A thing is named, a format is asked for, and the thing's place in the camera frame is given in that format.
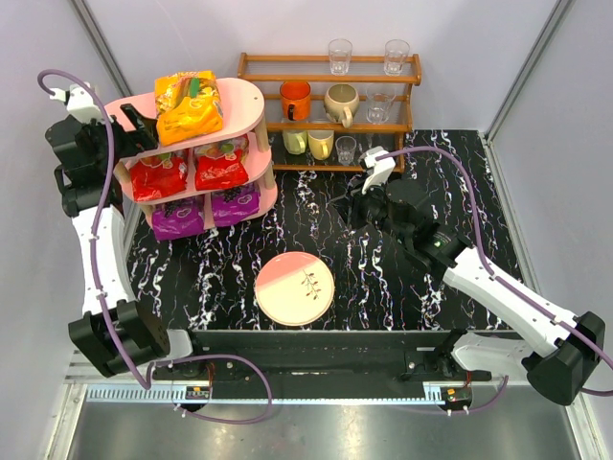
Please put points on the brown wooden cup rack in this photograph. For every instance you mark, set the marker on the brown wooden cup rack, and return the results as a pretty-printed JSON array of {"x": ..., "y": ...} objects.
[{"x": 268, "y": 72}]

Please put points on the orange candy bag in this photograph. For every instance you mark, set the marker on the orange candy bag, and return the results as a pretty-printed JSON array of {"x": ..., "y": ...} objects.
[{"x": 188, "y": 105}]

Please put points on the orange mug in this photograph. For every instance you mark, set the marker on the orange mug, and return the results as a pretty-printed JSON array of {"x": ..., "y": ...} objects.
[{"x": 296, "y": 102}]

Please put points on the clear glass middle shelf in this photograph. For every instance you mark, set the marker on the clear glass middle shelf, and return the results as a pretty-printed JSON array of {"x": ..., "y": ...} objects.
[{"x": 380, "y": 98}]

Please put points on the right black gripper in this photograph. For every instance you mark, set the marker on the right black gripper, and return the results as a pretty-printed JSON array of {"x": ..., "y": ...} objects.
[{"x": 359, "y": 207}]

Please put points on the red candy bag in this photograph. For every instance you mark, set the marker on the red candy bag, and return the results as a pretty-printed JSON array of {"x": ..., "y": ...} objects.
[
  {"x": 159, "y": 176},
  {"x": 219, "y": 165}
]

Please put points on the purple candy bag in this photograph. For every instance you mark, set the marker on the purple candy bag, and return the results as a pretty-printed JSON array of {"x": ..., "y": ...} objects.
[
  {"x": 232, "y": 206},
  {"x": 178, "y": 219}
]

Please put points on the yellow mug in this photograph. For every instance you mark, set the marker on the yellow mug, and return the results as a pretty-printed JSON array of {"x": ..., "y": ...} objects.
[{"x": 320, "y": 143}]

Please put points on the clear glass top left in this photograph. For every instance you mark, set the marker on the clear glass top left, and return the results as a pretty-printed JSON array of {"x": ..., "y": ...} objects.
[{"x": 340, "y": 56}]

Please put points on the pink and cream plate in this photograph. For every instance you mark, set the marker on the pink and cream plate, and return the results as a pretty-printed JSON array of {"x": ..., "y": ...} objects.
[{"x": 294, "y": 289}]

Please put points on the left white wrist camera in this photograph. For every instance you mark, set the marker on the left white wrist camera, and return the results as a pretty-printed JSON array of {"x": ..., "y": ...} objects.
[{"x": 79, "y": 103}]

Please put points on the pink three-tier shelf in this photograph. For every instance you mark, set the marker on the pink three-tier shelf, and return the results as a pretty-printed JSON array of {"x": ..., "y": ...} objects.
[{"x": 242, "y": 105}]

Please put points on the beige round ceramic mug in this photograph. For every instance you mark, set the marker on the beige round ceramic mug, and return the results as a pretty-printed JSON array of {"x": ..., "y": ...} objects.
[{"x": 341, "y": 102}]

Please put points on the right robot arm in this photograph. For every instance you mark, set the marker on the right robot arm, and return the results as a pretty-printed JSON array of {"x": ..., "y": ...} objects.
[{"x": 557, "y": 350}]

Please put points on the clear glass top right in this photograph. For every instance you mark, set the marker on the clear glass top right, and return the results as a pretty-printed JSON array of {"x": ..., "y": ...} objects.
[{"x": 396, "y": 52}]

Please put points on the pale green mug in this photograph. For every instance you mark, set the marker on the pale green mug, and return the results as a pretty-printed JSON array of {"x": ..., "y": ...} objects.
[{"x": 295, "y": 141}]

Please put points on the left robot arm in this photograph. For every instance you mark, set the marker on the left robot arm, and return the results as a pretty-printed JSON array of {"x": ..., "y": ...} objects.
[{"x": 115, "y": 332}]

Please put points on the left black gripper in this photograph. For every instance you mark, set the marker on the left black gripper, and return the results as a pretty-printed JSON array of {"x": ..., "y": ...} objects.
[{"x": 121, "y": 135}]

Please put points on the small clear glass bottom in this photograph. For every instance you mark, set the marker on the small clear glass bottom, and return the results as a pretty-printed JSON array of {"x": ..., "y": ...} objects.
[{"x": 345, "y": 149}]

